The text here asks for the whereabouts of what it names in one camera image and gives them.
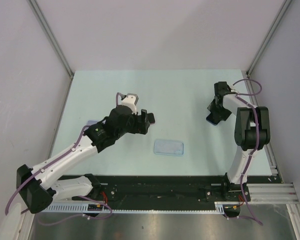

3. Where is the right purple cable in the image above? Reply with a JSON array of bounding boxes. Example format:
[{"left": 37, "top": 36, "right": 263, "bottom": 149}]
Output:
[{"left": 231, "top": 78, "right": 264, "bottom": 226}]

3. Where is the aluminium frame profile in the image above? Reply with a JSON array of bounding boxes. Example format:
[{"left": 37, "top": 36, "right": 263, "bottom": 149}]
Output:
[{"left": 239, "top": 72, "right": 300, "bottom": 240}]

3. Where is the blue-edged black phone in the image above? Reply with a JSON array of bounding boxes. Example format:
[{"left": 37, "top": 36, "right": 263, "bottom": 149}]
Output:
[{"left": 206, "top": 112, "right": 221, "bottom": 126}]

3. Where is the slotted cable duct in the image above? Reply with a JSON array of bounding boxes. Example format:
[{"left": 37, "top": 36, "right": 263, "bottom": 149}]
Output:
[{"left": 43, "top": 201, "right": 240, "bottom": 215}]

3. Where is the lilac phone case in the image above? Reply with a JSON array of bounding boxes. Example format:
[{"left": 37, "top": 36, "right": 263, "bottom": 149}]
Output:
[{"left": 86, "top": 120, "right": 97, "bottom": 126}]

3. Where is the purple-edged black phone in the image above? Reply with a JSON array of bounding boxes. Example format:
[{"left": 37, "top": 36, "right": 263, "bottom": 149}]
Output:
[{"left": 147, "top": 113, "right": 156, "bottom": 125}]

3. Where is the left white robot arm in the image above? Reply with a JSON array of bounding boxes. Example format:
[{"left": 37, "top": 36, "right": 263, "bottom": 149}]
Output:
[{"left": 16, "top": 105, "right": 156, "bottom": 214}]

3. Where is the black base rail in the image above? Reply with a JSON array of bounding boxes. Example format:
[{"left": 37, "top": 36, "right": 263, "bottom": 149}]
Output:
[{"left": 57, "top": 174, "right": 282, "bottom": 202}]

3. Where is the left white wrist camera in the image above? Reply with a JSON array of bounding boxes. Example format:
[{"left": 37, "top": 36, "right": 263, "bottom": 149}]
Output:
[{"left": 121, "top": 93, "right": 139, "bottom": 114}]

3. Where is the light blue phone case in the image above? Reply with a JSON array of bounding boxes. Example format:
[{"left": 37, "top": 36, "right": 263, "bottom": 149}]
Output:
[{"left": 153, "top": 139, "right": 184, "bottom": 157}]

